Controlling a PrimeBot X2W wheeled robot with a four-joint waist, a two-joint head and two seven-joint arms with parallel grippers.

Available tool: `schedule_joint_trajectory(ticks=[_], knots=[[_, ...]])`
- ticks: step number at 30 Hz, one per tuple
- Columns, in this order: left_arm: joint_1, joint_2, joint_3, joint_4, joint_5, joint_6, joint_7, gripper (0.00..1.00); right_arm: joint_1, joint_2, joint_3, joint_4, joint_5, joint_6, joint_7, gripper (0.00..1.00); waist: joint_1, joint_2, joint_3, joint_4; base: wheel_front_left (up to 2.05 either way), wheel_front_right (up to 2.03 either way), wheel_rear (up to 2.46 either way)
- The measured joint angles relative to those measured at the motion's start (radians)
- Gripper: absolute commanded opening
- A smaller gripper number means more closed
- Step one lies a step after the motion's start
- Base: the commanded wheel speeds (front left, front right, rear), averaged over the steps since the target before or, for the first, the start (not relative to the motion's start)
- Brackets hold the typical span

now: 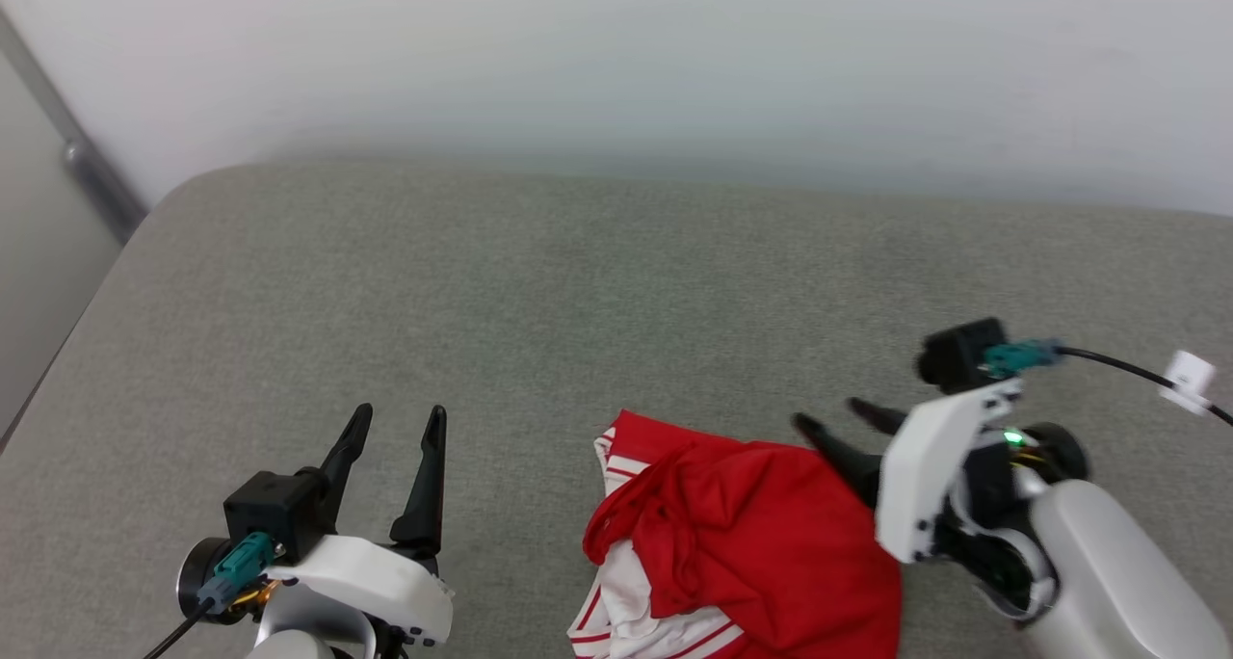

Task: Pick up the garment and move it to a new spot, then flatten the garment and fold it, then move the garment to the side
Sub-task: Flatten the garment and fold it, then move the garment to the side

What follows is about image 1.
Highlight teal camera connector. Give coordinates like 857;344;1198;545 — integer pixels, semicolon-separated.
982;340;1066;380
197;532;276;614

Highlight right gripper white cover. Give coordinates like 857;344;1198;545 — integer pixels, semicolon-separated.
791;380;1090;622

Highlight black left camera cable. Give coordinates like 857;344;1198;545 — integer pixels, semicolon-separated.
143;596;219;659

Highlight teal left camera connector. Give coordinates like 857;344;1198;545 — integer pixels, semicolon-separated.
197;532;276;614

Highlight grey fabric sofa seat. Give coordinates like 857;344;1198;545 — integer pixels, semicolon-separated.
0;158;1233;659

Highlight teal right camera connector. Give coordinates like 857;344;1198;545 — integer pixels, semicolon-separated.
982;340;1066;380

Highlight black camera cable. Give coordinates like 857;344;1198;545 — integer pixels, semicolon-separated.
143;596;219;659
1058;347;1233;427

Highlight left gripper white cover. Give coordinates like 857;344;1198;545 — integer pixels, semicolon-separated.
178;404;455;646

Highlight white cable tag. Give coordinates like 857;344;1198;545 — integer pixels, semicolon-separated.
1160;350;1218;415

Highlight black right camera cable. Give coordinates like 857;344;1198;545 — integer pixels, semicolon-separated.
1058;347;1233;427

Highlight red basketball jersey white sleeves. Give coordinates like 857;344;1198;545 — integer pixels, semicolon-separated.
566;409;905;659

